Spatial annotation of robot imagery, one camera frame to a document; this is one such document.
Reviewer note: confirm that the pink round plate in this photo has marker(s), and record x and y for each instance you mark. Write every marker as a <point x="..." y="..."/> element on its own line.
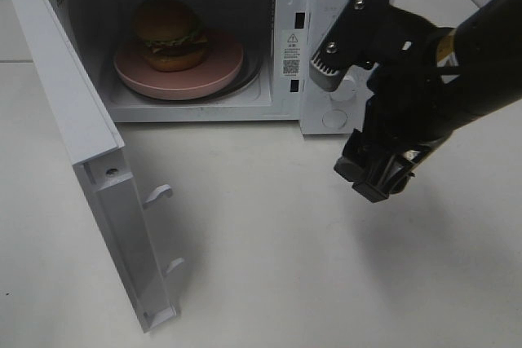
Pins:
<point x="222" y="45"/>

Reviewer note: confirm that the round white door-release button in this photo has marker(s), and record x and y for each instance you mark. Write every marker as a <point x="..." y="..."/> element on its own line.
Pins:
<point x="334" y="119"/>

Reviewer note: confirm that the lower white round knob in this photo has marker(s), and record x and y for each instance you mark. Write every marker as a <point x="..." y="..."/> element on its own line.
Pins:
<point x="346" y="90"/>

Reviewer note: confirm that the white microwave oven body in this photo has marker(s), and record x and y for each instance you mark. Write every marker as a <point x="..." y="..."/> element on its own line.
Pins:
<point x="99" y="27"/>

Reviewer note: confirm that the burger with lettuce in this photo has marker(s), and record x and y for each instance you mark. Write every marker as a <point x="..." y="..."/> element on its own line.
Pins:
<point x="169" y="36"/>

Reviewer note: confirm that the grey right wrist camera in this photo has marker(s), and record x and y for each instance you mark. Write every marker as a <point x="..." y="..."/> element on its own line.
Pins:
<point x="337" y="52"/>

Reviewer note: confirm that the glass microwave turntable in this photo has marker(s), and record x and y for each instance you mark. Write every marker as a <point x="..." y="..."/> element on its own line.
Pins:
<point x="249" y="79"/>

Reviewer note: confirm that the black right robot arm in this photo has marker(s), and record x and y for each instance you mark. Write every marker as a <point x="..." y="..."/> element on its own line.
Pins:
<point x="480" y="68"/>

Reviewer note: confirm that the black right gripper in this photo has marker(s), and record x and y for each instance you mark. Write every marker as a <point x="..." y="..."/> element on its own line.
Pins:
<point x="399" y="47"/>

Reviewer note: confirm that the white microwave door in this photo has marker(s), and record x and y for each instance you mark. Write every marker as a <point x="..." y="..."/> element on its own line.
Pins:
<point x="97" y="154"/>

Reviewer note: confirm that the white warning label sticker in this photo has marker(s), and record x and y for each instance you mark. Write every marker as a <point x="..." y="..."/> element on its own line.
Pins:
<point x="292" y="44"/>

